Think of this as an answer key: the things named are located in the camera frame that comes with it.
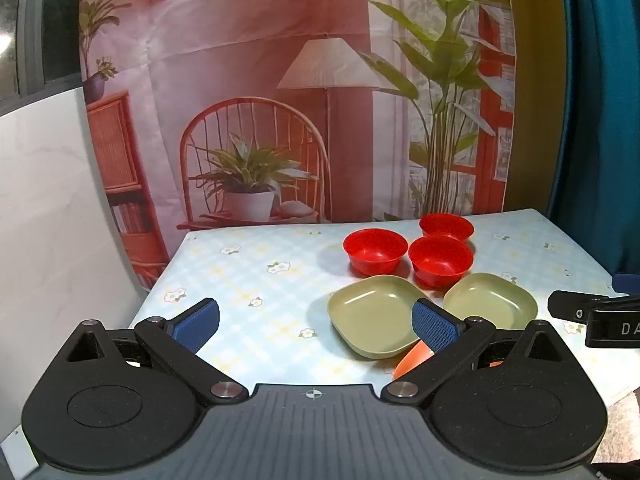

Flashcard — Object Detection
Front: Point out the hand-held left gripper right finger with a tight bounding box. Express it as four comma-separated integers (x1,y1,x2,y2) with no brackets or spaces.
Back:
381,297,566,407

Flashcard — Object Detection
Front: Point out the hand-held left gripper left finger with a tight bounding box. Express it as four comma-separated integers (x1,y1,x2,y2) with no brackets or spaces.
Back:
62,297,249,406

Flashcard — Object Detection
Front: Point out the red plastic bowl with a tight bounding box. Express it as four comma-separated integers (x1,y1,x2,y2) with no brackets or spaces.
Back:
343,228,408,277
419,213,475,243
408,235,474,288

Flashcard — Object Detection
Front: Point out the orange plate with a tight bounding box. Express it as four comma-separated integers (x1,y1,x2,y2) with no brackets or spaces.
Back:
392,339,505,381

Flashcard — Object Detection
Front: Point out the small green square plate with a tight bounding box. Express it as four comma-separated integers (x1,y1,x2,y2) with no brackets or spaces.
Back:
443,272,539,331

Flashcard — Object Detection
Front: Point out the large green square plate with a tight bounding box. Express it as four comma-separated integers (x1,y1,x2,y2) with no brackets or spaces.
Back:
327,275,446,360

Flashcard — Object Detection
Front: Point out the floral checked tablecloth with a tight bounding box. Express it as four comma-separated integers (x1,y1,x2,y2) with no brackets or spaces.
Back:
127,208,640,406

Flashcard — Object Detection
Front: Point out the teal curtain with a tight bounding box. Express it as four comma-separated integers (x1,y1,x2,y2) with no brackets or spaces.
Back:
545,0,640,276

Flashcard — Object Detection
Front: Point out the printed room scene backdrop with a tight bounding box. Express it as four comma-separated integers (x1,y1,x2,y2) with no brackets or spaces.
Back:
79,0,517,293

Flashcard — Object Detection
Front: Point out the dark window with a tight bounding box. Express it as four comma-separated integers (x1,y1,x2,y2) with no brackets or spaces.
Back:
0,0,83,106

